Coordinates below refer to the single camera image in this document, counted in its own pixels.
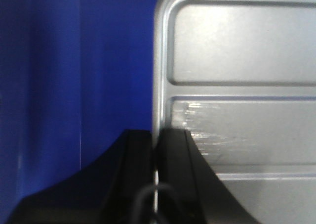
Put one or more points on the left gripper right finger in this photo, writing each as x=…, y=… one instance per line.
x=197, y=195

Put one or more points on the small silver ribbed tray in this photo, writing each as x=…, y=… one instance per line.
x=240, y=76

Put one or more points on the large blue plastic box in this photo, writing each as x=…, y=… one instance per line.
x=73, y=75

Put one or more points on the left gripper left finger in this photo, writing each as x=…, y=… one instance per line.
x=101, y=193

